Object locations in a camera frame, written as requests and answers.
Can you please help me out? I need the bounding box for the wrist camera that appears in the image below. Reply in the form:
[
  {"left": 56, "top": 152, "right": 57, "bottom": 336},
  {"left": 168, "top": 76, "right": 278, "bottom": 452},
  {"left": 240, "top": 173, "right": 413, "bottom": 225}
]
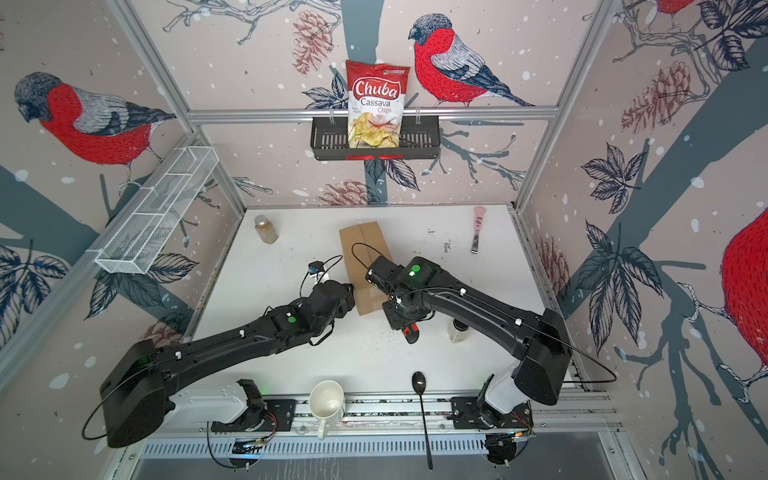
[
  {"left": 365, "top": 256, "right": 402, "bottom": 293},
  {"left": 308, "top": 260, "right": 329, "bottom": 284}
]

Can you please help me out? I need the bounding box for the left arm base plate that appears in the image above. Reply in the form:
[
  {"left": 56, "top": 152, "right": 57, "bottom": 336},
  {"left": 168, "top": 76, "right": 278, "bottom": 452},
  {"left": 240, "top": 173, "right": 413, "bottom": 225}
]
[{"left": 210, "top": 398, "right": 297, "bottom": 433}]

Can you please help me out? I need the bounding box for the white wire mesh shelf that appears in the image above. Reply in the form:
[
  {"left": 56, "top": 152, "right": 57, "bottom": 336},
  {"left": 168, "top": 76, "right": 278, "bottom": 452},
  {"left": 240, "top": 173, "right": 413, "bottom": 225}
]
[{"left": 95, "top": 146, "right": 219, "bottom": 274}]

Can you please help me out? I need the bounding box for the brown spice jar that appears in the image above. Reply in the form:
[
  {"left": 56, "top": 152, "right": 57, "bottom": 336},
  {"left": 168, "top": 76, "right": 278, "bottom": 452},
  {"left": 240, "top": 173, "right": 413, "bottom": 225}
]
[{"left": 254, "top": 215, "right": 279, "bottom": 244}]

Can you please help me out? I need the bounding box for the Chuba cassava chips bag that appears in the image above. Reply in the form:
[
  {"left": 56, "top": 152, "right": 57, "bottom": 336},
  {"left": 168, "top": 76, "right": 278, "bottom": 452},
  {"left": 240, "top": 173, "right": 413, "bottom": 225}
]
[{"left": 346, "top": 60, "right": 410, "bottom": 148}]

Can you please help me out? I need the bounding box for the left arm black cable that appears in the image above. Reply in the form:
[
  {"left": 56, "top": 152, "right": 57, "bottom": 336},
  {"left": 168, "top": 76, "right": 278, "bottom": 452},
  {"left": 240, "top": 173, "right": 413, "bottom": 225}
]
[{"left": 203, "top": 419, "right": 280, "bottom": 471}]

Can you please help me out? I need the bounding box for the cream ceramic mug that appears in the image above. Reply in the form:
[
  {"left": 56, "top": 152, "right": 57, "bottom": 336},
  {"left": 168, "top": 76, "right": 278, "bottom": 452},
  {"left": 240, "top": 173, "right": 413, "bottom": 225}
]
[{"left": 309, "top": 380, "right": 345, "bottom": 440}]

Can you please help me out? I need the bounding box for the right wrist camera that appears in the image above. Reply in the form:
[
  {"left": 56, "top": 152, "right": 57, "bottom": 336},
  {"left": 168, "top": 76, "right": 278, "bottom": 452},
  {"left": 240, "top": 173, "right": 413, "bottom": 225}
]
[{"left": 365, "top": 256, "right": 402, "bottom": 293}]

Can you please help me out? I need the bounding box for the aluminium front rail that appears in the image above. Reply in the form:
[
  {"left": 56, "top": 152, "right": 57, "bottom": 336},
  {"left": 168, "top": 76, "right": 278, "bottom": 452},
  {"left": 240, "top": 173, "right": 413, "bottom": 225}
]
[{"left": 153, "top": 385, "right": 623, "bottom": 438}]

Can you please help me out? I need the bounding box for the black wire wall basket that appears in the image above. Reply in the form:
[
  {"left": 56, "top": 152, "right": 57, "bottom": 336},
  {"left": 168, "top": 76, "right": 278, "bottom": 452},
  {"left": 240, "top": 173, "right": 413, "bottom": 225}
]
[{"left": 310, "top": 114, "right": 441, "bottom": 161}]

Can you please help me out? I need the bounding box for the black lid glass jar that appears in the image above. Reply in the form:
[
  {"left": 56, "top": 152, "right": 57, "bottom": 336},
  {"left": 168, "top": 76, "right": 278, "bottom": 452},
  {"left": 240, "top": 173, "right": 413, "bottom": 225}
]
[{"left": 448, "top": 319, "right": 470, "bottom": 343}]

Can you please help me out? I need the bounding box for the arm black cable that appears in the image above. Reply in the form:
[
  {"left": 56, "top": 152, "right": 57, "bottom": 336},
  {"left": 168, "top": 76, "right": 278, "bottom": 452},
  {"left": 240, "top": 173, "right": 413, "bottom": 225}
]
[
  {"left": 539, "top": 323, "right": 618, "bottom": 385},
  {"left": 203, "top": 419, "right": 280, "bottom": 471}
]

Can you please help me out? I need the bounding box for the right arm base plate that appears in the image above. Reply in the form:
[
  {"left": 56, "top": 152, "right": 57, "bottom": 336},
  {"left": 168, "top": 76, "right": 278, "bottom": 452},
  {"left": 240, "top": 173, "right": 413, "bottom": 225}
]
[{"left": 448, "top": 396, "right": 534, "bottom": 430}]

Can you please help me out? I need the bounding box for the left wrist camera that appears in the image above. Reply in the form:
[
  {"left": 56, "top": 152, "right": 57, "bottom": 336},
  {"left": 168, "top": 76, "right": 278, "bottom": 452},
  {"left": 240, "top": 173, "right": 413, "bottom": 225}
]
[{"left": 308, "top": 260, "right": 329, "bottom": 284}]

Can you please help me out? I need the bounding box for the brown cardboard express box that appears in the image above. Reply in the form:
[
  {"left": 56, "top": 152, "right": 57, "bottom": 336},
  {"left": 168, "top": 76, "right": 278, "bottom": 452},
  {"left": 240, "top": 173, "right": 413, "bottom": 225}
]
[{"left": 339, "top": 222, "right": 391, "bottom": 316}]

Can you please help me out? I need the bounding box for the black long spoon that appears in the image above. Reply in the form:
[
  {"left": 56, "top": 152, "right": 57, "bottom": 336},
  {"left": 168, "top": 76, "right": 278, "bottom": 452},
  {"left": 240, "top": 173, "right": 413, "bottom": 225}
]
[{"left": 411, "top": 371, "right": 434, "bottom": 471}]

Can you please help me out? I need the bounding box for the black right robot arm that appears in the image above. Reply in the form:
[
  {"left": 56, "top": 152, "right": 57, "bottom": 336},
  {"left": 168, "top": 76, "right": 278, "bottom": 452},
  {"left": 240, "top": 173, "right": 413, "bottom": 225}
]
[{"left": 365, "top": 256, "right": 573, "bottom": 414}]

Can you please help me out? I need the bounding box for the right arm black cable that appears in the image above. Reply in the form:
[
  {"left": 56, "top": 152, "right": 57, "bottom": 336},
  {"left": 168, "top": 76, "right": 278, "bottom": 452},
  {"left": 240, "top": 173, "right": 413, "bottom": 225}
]
[{"left": 539, "top": 323, "right": 618, "bottom": 385}]

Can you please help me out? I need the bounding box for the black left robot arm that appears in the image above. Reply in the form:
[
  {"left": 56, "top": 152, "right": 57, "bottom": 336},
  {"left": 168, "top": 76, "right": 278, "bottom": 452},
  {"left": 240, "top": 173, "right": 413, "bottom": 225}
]
[{"left": 99, "top": 280, "right": 355, "bottom": 448}]

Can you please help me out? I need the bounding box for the red black utility knife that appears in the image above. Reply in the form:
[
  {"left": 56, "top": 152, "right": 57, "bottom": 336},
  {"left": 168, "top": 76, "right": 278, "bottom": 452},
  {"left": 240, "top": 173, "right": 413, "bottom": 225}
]
[{"left": 402, "top": 323, "right": 420, "bottom": 344}]

